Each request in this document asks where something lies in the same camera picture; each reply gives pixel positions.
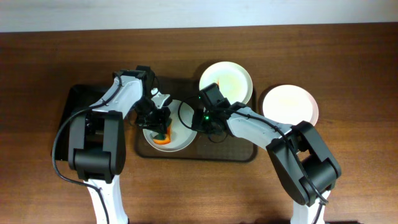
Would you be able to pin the white plate with stain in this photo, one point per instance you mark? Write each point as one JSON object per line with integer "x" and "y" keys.
{"x": 290, "y": 104}

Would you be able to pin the cream plate at back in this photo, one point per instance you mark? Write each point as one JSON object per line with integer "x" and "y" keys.
{"x": 233, "y": 80}

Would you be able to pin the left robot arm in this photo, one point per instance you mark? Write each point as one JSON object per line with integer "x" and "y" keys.
{"x": 97, "y": 146}

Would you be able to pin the light green plate with stain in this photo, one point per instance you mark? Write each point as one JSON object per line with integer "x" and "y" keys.
{"x": 181, "y": 136}

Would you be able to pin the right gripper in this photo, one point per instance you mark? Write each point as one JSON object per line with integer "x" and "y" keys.
{"x": 203, "y": 123}

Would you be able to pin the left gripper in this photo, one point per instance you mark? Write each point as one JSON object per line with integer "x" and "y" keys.
{"x": 158, "y": 123}

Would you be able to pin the orange green sponge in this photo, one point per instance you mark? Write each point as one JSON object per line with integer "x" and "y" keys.
{"x": 163, "y": 139}

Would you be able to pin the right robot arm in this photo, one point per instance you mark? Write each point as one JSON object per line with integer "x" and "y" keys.
{"x": 304, "y": 164}

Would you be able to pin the brown tray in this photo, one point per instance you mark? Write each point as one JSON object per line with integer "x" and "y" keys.
{"x": 202, "y": 148}

